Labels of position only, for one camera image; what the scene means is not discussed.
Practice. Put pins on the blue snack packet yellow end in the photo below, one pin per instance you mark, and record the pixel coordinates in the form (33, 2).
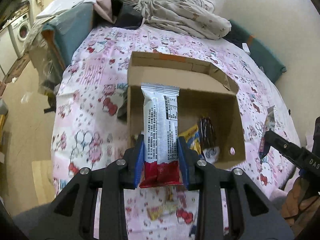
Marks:
(191, 140)

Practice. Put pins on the white paper sheets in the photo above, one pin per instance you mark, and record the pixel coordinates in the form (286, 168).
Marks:
(67, 2)

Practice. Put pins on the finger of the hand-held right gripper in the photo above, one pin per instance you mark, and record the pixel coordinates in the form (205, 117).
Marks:
(282, 143)

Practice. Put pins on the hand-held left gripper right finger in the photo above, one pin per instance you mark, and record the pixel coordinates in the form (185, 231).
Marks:
(182, 162)

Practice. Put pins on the cardboard box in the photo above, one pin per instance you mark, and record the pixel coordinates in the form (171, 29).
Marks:
(200, 97)

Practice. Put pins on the pink cloth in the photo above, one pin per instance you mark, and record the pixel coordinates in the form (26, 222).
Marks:
(105, 7)

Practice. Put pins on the dark brown snack packet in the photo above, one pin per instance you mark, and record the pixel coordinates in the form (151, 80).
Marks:
(207, 135)

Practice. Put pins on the dark grey cloth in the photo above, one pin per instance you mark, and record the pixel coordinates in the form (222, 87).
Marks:
(123, 105)

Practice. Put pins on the yellow wafer packet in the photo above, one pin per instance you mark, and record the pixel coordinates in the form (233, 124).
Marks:
(162, 210)

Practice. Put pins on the dark blue snack packet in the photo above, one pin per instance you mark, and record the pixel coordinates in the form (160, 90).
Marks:
(193, 231)

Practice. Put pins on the pink cartoon printed bedsheet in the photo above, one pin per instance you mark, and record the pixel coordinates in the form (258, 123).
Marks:
(95, 85)

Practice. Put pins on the person's right hand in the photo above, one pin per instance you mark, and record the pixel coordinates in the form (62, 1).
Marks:
(301, 200)

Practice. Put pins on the white snack bar packet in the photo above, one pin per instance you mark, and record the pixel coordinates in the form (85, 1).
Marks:
(268, 122)

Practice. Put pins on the white kitchen cabinets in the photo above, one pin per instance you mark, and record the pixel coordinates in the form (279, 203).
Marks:
(7, 52)

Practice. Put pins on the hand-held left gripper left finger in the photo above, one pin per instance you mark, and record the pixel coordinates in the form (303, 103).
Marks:
(139, 160)

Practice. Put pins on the white washing machine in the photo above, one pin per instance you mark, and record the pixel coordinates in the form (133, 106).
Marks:
(21, 32)

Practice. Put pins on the black cloth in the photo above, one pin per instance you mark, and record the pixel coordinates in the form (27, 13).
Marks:
(128, 15)

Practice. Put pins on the teal cushion in cardboard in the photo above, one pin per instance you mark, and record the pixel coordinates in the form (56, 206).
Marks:
(67, 30)

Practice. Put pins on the teal mattress pad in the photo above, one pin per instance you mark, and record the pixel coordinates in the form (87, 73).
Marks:
(260, 47)

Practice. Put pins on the small white object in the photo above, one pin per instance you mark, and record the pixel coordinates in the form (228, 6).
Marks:
(246, 48)

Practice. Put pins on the crumpled grey patterned quilt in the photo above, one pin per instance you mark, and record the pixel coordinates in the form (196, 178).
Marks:
(180, 15)

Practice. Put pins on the silver snack packet red end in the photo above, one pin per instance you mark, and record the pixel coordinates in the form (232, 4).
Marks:
(160, 130)

